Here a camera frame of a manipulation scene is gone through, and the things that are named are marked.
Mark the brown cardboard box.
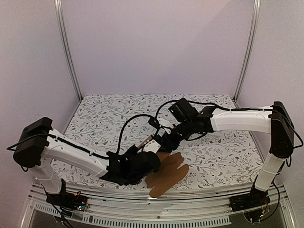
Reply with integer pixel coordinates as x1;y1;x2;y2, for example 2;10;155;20
137;134;190;198

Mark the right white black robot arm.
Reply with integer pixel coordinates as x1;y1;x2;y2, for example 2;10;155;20
161;98;298;207

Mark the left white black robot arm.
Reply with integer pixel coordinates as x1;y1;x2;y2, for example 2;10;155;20
7;117;169;206

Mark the floral patterned table mat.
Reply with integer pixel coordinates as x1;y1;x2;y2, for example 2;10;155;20
65;94;263;190

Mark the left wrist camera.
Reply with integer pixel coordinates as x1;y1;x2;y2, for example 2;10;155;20
142;139;161;153

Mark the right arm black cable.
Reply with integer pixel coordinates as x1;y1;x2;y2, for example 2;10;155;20
155;100;274;122

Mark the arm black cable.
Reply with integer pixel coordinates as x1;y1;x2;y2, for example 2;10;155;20
116;114;162;155
155;100;274;122

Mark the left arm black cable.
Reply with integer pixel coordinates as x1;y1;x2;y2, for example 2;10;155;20
116;114;162;155

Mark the aluminium front rail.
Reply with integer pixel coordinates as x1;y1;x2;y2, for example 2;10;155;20
21;184;297;228

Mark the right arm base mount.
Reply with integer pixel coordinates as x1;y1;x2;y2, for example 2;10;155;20
229;184;270;212

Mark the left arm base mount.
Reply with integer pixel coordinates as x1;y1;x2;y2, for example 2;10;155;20
45;184;88;211

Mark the right aluminium frame post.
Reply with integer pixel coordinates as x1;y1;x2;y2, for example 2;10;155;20
232;0;261;103

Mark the aluminium frame post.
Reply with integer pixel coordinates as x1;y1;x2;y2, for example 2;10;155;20
232;0;261;103
54;0;83;102

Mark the left aluminium frame post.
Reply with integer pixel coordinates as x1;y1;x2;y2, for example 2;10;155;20
54;0;83;102

